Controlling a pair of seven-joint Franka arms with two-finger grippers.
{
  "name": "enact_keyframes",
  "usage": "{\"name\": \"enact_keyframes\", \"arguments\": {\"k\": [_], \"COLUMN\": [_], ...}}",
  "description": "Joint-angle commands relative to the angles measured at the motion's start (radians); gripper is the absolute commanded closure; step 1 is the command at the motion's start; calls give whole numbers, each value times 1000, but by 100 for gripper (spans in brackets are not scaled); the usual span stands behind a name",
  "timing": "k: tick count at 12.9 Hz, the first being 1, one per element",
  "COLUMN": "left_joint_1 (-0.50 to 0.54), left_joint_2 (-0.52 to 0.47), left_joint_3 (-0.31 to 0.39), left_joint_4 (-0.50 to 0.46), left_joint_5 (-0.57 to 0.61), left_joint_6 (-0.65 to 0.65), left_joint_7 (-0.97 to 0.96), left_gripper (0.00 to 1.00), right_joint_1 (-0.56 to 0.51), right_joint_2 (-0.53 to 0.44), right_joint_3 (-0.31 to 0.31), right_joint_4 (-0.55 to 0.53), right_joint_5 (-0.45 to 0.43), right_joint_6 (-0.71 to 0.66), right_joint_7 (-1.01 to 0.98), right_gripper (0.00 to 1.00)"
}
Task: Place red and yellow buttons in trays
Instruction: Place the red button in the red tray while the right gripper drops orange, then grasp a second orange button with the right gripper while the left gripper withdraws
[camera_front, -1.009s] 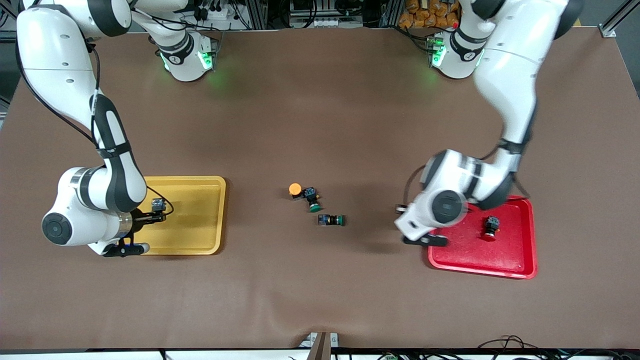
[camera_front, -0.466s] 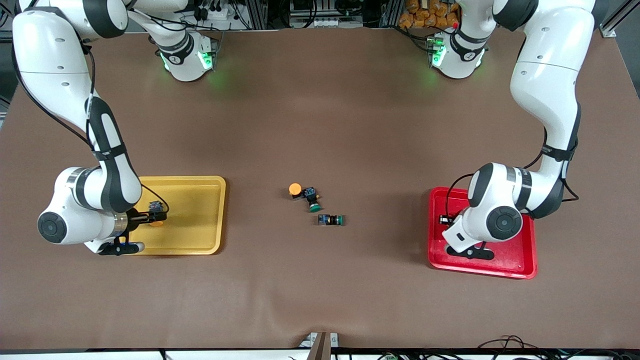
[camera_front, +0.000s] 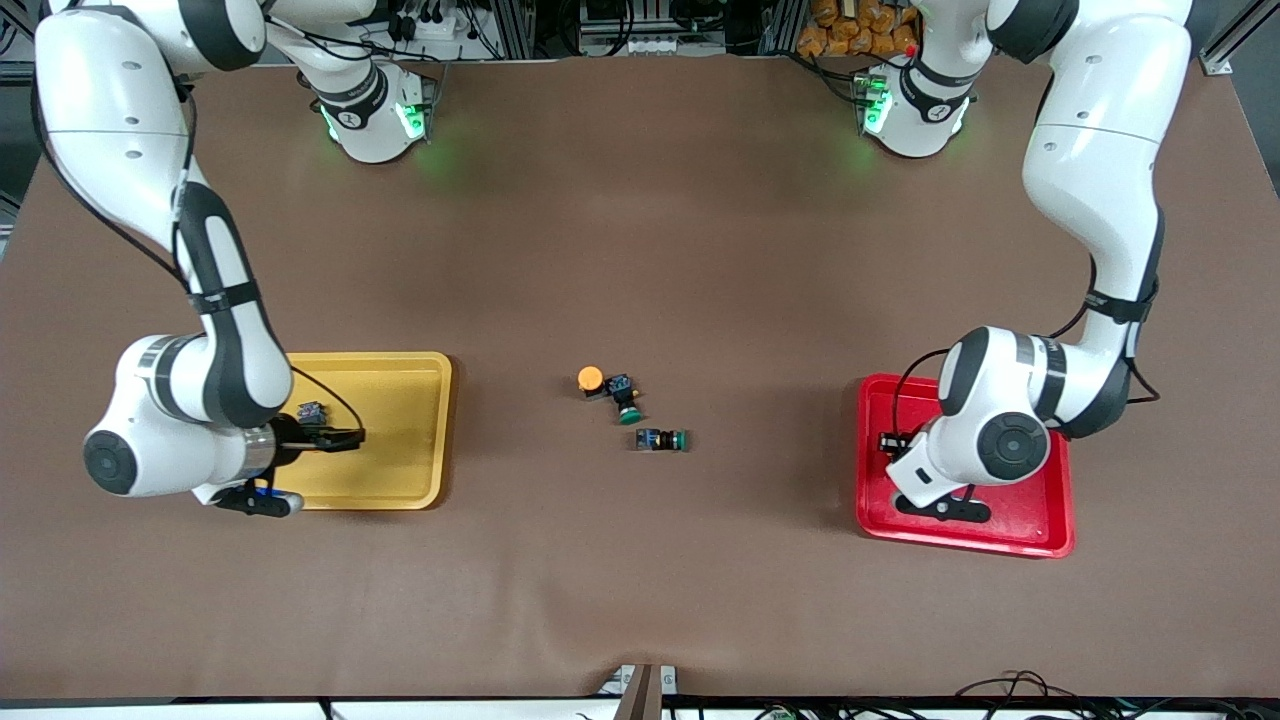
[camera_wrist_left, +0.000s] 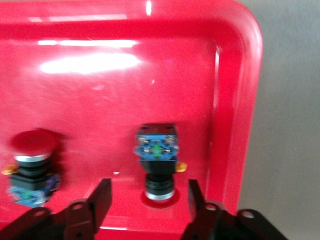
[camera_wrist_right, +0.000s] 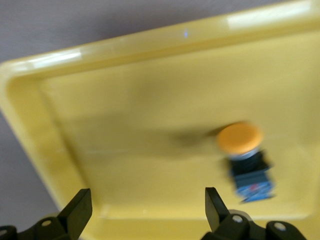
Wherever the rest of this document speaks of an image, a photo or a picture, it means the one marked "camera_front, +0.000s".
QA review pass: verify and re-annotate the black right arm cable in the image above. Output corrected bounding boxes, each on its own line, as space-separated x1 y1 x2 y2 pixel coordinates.
30 60 366 441

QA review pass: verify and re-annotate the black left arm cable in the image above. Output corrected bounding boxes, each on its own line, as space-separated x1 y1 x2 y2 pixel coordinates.
888 255 1163 446

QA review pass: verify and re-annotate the brown table cover mat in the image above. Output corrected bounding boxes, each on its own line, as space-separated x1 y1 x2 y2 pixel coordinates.
0 55 1280 701

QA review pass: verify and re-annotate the yellow plastic tray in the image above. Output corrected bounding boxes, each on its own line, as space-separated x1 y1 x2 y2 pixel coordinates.
270 351 453 511

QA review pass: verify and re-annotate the white power strip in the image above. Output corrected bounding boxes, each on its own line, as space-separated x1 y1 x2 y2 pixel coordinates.
385 0 476 46

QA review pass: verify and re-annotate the red plastic tray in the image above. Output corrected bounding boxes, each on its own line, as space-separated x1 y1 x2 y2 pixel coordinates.
855 373 1076 559

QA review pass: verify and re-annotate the pile of orange packets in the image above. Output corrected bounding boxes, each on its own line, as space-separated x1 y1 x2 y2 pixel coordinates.
797 0 921 58

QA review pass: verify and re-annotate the metal table edge bracket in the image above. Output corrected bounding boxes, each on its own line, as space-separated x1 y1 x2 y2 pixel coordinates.
600 664 681 720

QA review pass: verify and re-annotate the aluminium frame profile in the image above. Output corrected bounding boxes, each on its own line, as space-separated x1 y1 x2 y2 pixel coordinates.
1197 0 1280 76

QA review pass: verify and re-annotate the green mushroom push button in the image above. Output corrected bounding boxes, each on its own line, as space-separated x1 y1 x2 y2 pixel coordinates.
606 374 646 427

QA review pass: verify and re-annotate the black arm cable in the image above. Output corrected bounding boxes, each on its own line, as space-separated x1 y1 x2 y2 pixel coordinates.
888 255 1163 446
30 60 366 441

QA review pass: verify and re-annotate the black cable bundle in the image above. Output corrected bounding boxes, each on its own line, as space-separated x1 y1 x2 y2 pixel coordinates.
955 670 1246 720

